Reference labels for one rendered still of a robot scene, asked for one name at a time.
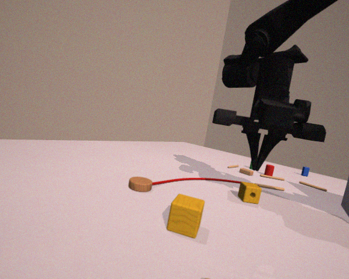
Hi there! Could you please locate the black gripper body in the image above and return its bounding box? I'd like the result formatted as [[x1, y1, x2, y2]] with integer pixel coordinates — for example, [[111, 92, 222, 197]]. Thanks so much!
[[212, 83, 326, 143]]

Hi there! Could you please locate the small blue block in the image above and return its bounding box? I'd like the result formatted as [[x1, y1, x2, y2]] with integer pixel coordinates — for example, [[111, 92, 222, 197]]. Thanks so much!
[[301, 167, 309, 177]]

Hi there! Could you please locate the red cylinder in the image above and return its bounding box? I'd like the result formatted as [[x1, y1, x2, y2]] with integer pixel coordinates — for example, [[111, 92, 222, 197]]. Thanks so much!
[[264, 164, 274, 176]]

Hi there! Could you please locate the round wooden button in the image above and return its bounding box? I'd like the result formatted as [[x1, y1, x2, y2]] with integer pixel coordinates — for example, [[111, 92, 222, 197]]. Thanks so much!
[[129, 177, 152, 192]]

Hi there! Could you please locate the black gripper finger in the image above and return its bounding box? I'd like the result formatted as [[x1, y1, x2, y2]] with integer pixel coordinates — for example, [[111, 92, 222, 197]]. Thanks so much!
[[241, 130, 261, 170], [255, 134, 287, 171]]

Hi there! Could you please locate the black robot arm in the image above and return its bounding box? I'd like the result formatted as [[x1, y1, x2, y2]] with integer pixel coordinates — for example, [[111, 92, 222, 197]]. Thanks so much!
[[222, 0, 338, 129]]

